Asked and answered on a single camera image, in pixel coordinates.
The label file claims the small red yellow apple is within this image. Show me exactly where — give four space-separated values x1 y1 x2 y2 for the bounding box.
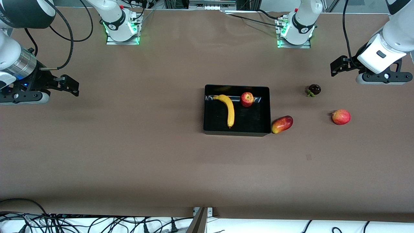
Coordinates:
240 92 255 107

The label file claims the black rectangular plastic tray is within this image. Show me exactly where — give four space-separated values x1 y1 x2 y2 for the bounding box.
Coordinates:
203 84 271 137

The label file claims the yellow banana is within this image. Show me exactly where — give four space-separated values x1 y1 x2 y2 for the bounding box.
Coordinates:
212 94 235 128

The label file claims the dark purple mangosteen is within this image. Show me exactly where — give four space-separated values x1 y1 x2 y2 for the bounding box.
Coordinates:
306 84 321 97

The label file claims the red yellow mango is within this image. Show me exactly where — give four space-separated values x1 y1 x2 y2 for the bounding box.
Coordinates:
271 116 293 134

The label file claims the silver device with ports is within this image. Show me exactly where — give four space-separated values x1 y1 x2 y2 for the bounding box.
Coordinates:
189 0 237 10

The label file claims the dark grey metal beam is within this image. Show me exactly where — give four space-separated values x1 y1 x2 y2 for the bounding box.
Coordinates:
186 207 207 233

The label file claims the black right arm cable loop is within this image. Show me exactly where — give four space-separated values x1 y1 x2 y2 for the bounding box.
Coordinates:
49 0 94 42

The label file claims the short black table cable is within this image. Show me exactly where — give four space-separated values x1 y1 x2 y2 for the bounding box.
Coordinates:
257 9 282 20

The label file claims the long black table cable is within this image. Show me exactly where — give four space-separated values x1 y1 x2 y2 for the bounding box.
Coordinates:
222 11 287 28

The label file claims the black arched floor cable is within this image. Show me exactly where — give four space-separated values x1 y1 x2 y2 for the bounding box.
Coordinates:
0 198 49 216

